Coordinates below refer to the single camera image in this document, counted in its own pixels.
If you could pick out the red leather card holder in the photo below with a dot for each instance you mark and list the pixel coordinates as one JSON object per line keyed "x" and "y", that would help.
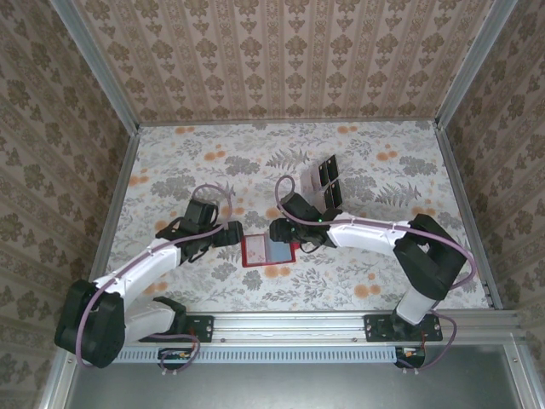
{"x": 244, "y": 251}

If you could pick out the pink floral credit card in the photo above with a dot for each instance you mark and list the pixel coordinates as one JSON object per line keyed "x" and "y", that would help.
{"x": 310, "y": 179}
{"x": 257, "y": 250}
{"x": 319, "y": 200}

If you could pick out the clear acrylic card stand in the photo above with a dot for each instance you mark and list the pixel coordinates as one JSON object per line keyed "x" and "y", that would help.
{"x": 319, "y": 197}

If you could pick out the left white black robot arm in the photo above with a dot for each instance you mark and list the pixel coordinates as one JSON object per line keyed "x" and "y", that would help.
{"x": 136, "y": 272}

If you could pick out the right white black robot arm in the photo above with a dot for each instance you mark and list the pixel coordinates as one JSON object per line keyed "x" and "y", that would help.
{"x": 362, "y": 236}

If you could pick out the black chip card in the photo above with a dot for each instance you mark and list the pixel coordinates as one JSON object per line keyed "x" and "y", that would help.
{"x": 334, "y": 165}
{"x": 324, "y": 171}
{"x": 338, "y": 192}
{"x": 330, "y": 198}

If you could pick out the black connector box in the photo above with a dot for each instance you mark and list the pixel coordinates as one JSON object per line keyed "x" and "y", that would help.
{"x": 415, "y": 361}
{"x": 174, "y": 360}

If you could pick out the grey metal sheet panel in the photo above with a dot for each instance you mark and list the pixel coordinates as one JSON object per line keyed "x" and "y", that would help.
{"x": 289, "y": 387}

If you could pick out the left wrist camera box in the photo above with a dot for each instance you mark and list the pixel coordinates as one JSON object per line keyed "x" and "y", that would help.
{"x": 203, "y": 211}

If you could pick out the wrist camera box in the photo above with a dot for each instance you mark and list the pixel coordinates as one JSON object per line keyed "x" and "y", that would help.
{"x": 203, "y": 211}
{"x": 298, "y": 206}

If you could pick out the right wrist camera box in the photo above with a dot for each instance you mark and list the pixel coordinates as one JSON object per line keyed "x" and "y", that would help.
{"x": 298, "y": 206}

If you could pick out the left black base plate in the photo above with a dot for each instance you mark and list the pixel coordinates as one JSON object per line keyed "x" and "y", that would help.
{"x": 204, "y": 328}

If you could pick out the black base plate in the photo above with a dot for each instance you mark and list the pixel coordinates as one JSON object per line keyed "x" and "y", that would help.
{"x": 204, "y": 328}
{"x": 376, "y": 330}

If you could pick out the aluminium mounting rail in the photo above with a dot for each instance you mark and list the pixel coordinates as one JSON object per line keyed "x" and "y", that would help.
{"x": 289, "y": 326}

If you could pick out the aluminium table side rail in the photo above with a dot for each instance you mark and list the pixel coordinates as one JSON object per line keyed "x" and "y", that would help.
{"x": 113, "y": 213}
{"x": 467, "y": 213}

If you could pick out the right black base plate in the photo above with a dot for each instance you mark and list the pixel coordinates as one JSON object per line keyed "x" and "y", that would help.
{"x": 376, "y": 330}

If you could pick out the aluminium frame post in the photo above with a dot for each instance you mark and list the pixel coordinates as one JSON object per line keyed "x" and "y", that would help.
{"x": 470, "y": 64}
{"x": 103, "y": 70}

